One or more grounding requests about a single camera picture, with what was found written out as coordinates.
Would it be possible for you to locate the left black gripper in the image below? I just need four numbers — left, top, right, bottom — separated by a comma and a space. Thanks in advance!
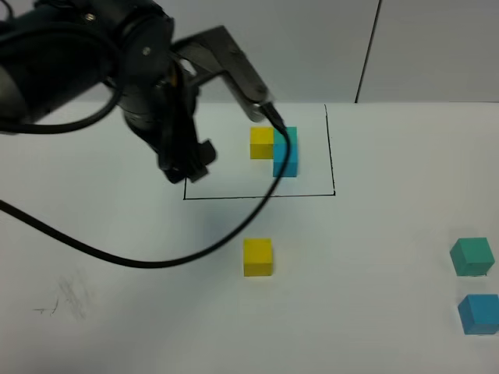
123, 60, 217, 184

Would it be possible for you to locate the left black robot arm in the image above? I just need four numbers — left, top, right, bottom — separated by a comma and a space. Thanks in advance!
1, 1, 216, 183

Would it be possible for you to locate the yellow template block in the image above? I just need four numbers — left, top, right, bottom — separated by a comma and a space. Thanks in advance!
250, 127, 274, 160

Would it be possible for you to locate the blue template block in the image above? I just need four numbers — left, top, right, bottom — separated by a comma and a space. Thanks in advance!
273, 143, 299, 178

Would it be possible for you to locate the green template block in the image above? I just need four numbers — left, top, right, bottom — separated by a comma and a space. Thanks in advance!
274, 126, 298, 145

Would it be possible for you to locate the black cable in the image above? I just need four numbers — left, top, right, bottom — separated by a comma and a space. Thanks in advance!
0, 103, 292, 270

